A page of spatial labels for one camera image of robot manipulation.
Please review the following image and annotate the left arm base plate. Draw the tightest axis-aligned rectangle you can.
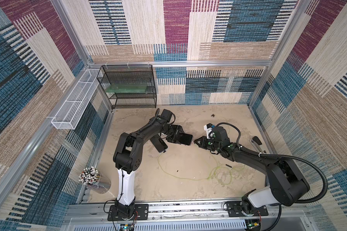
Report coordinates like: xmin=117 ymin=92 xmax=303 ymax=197
xmin=107 ymin=204 xmax=149 ymax=221

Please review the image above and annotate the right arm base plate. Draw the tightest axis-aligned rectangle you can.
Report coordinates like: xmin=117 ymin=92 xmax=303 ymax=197
xmin=224 ymin=201 xmax=269 ymax=217

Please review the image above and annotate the white wire mesh basket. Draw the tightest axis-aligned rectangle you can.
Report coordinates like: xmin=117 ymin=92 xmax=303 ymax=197
xmin=51 ymin=69 xmax=99 ymax=130

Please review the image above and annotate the green board on shelf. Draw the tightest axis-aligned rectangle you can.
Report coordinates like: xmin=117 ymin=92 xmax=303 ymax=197
xmin=105 ymin=84 xmax=147 ymax=93

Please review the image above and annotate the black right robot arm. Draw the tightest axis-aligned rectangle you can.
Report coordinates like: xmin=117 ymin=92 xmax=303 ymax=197
xmin=194 ymin=122 xmax=328 ymax=216

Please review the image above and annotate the purple smartphone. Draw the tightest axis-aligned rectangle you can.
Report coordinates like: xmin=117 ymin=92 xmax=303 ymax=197
xmin=178 ymin=133 xmax=193 ymax=143

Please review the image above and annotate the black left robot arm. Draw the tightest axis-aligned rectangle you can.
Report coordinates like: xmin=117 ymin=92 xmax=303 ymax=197
xmin=113 ymin=109 xmax=193 ymax=218

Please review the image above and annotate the clear cup of coloured sticks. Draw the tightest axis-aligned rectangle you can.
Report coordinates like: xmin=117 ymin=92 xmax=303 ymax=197
xmin=79 ymin=166 xmax=111 ymax=194

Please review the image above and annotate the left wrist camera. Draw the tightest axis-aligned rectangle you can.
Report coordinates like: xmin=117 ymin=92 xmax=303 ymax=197
xmin=160 ymin=109 xmax=173 ymax=123

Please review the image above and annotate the blue smartphone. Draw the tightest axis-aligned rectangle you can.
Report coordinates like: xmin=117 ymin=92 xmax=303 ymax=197
xmin=150 ymin=135 xmax=168 ymax=153

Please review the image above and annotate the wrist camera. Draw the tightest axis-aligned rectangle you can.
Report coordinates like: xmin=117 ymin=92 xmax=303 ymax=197
xmin=203 ymin=123 xmax=215 ymax=139
xmin=160 ymin=109 xmax=173 ymax=123

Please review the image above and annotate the black wire mesh shelf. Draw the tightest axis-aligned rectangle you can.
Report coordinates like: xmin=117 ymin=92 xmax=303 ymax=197
xmin=97 ymin=64 xmax=157 ymax=109

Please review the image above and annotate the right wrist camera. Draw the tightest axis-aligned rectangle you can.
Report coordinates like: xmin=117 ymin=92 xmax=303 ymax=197
xmin=203 ymin=123 xmax=215 ymax=139

